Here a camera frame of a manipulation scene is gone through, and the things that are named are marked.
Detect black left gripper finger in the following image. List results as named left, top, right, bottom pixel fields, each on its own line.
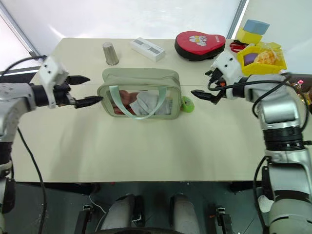
left=74, top=96, right=103, bottom=109
left=67, top=75, right=91, bottom=86

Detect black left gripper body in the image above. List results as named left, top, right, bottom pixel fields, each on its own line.
left=52, top=82, right=77, bottom=107

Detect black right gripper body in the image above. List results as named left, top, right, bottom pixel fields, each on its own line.
left=207, top=69, right=235, bottom=105

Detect green pouch with clear window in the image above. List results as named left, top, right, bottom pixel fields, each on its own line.
left=97, top=67, right=184, bottom=121

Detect red heart-shaped case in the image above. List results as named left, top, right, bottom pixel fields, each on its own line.
left=174, top=30, right=226, bottom=62

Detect silver metal cup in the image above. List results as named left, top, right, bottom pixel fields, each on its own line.
left=102, top=41, right=119, bottom=66

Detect purple toy piece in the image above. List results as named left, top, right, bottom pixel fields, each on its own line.
left=242, top=52, right=260, bottom=66

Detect yellow foam block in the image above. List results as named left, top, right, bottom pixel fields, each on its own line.
left=235, top=26, right=264, bottom=45

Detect yellow plastic tray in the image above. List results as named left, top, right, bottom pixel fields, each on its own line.
left=236, top=41, right=288, bottom=77

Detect clear bag of orange snacks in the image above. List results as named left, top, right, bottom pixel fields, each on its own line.
left=254, top=41, right=285, bottom=66

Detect blue foam block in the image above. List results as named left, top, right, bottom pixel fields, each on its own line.
left=243, top=19, right=271, bottom=36

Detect white rectangular box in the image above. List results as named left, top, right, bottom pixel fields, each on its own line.
left=129, top=37, right=166, bottom=62

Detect colourful clutter beside table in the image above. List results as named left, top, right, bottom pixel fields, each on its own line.
left=290, top=79, right=312, bottom=106

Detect green plush keychain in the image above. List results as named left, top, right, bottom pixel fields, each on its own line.
left=182, top=96, right=195, bottom=114

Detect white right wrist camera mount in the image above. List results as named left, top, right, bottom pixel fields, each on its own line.
left=210, top=50, right=242, bottom=86

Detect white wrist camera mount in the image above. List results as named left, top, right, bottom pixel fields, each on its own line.
left=38, top=55, right=70, bottom=109
left=210, top=50, right=242, bottom=86

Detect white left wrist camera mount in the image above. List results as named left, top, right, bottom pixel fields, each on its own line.
left=38, top=55, right=70, bottom=109

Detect red-handled scissors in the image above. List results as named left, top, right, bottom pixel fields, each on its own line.
left=229, top=39, right=250, bottom=52

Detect grey metal frame post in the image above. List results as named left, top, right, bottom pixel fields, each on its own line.
left=0, top=3, right=41, bottom=57
left=227, top=0, right=250, bottom=40

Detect black floor stand bracket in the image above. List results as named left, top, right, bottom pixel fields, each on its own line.
left=74, top=203, right=94, bottom=234
left=207, top=203, right=234, bottom=234

